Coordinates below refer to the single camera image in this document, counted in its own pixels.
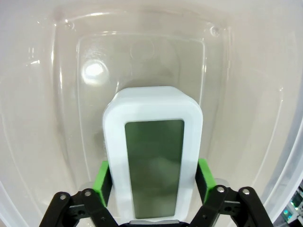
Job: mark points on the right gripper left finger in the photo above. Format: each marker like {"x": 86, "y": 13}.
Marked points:
{"x": 101, "y": 186}

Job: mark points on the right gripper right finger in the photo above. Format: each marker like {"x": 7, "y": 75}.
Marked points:
{"x": 204, "y": 182}

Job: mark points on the white digital clock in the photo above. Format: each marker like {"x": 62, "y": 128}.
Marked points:
{"x": 154, "y": 111}

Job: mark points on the clear plastic container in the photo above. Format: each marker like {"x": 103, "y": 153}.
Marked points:
{"x": 47, "y": 94}

